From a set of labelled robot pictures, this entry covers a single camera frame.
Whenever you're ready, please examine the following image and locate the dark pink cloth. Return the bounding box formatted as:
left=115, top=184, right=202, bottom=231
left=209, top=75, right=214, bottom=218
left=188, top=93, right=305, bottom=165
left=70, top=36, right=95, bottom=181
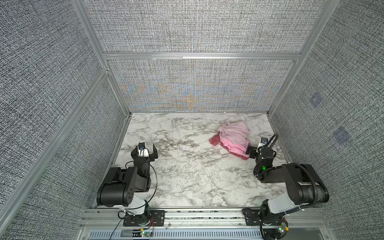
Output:
left=209, top=134, right=250, bottom=161

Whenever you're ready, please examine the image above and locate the black corrugated cable conduit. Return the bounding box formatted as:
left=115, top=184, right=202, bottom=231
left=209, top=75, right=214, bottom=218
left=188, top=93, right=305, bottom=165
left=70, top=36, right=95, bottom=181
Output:
left=253, top=133, right=319, bottom=208

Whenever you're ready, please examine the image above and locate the light pink cloth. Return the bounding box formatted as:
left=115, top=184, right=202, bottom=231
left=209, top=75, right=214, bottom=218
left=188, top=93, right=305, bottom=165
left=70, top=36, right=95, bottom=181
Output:
left=219, top=132, right=251, bottom=146

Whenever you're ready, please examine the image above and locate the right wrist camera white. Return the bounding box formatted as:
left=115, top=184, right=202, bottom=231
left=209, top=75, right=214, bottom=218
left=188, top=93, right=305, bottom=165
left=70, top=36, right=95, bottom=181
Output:
left=258, top=137, right=269, bottom=148

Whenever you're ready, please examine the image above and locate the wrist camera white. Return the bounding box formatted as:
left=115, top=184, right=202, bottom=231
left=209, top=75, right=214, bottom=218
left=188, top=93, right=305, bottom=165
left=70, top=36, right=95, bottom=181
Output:
left=258, top=137, right=269, bottom=148
left=138, top=142, right=150, bottom=157

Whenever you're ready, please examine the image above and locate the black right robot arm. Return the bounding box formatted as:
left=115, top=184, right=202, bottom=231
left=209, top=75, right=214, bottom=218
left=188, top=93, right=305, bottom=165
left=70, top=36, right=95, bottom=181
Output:
left=243, top=144, right=330, bottom=225

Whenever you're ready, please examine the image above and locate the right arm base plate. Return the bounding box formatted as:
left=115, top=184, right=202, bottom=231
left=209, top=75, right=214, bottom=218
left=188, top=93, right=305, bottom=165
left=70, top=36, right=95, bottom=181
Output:
left=242, top=208, right=283, bottom=227

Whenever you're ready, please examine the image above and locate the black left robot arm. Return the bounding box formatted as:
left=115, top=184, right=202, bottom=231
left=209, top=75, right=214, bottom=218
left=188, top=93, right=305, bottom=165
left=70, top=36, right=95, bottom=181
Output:
left=96, top=142, right=158, bottom=223

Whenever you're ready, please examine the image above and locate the right green circuit board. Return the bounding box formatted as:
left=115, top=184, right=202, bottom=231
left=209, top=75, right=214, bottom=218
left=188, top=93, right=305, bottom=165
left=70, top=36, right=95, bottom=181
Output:
left=271, top=223, right=289, bottom=239

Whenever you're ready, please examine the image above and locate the aluminium front rail frame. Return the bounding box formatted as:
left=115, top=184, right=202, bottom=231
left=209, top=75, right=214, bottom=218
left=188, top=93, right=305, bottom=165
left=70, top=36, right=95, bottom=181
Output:
left=75, top=208, right=336, bottom=240

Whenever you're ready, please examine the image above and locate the mauve pink cloth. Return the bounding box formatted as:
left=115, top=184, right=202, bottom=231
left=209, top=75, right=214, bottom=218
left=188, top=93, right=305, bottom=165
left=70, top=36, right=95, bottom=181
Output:
left=218, top=122, right=250, bottom=141

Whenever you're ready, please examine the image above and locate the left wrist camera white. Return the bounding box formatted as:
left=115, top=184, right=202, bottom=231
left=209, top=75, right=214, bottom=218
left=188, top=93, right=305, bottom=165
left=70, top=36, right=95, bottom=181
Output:
left=138, top=142, right=150, bottom=157

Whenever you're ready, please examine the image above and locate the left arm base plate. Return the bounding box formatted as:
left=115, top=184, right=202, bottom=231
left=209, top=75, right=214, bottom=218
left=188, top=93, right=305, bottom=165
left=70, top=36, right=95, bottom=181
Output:
left=123, top=210, right=166, bottom=228

